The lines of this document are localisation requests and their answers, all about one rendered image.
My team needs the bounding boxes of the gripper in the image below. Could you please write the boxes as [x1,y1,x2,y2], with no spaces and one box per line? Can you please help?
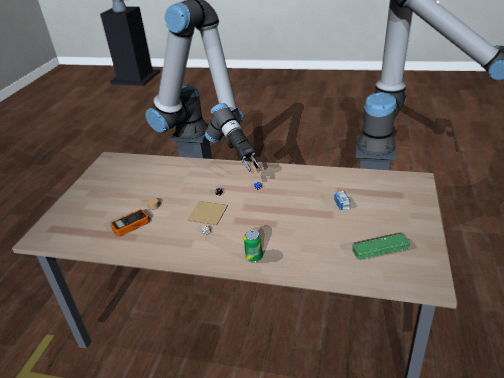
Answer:
[227,128,262,173]

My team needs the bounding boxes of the tan mat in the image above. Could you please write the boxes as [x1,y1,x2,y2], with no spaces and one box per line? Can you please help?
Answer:
[186,200,230,226]

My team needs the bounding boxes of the green can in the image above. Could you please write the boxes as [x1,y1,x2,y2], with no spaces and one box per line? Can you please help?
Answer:
[242,228,264,264]

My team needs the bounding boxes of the blue box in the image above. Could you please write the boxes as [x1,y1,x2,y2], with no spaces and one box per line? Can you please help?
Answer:
[333,190,352,211]

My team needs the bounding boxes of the wooden table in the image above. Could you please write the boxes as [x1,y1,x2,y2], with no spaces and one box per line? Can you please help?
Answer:
[11,151,458,378]

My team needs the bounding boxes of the orange multimeter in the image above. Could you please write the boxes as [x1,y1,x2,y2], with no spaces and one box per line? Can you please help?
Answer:
[110,208,151,237]

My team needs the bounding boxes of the green block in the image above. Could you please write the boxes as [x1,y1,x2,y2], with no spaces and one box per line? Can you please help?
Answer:
[352,232,411,261]

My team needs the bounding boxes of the jointed stand on dark box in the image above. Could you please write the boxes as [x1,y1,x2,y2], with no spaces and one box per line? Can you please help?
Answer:
[99,0,161,87]

